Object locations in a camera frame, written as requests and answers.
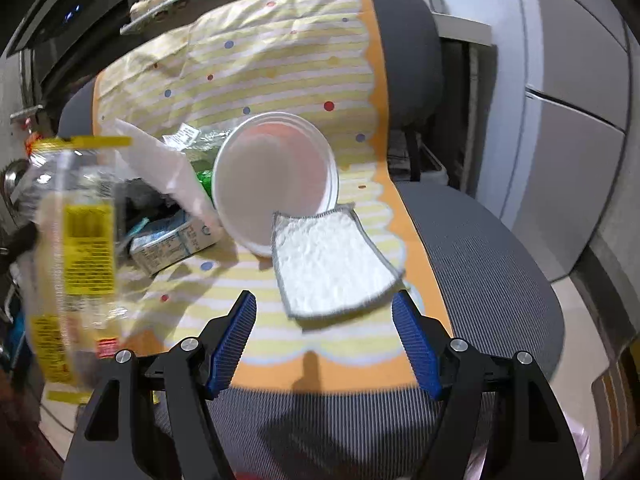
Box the dark appliance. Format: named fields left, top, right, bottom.
left=0, top=0, right=133, bottom=86

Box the grey refrigerator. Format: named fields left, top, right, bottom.
left=492, top=0, right=633, bottom=281

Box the black packet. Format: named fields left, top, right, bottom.
left=117, top=177, right=176, bottom=226

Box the grey mesh office chair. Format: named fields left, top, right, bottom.
left=57, top=0, right=563, bottom=480

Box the blue and white milk carton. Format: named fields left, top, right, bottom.
left=129, top=208, right=223, bottom=276

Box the clear yellow-labelled plastic bag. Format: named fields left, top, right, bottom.
left=22, top=135, right=136, bottom=406

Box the white grey-edged cleaning cloth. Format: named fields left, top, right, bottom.
left=271, top=202, right=407, bottom=322

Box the white plastic bowl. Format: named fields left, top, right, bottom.
left=211, top=111, right=341, bottom=259

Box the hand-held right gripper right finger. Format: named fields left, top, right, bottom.
left=391, top=289, right=586, bottom=480

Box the clear wrapper with white label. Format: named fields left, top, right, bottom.
left=160, top=122, right=236, bottom=166

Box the white plastic sheet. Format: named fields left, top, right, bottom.
left=112, top=119, right=221, bottom=231

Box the yellow striped dotted cloth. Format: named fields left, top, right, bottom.
left=92, top=0, right=453, bottom=393

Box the grey basket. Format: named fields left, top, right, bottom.
left=387, top=130, right=448, bottom=186

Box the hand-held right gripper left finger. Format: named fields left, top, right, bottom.
left=62, top=290, right=258, bottom=480

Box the small white table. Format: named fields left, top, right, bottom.
left=432, top=10, right=498, bottom=201

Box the green packet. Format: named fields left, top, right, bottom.
left=195, top=167, right=216, bottom=201

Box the metal kitchen rack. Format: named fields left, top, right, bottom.
left=120, top=0, right=201, bottom=36

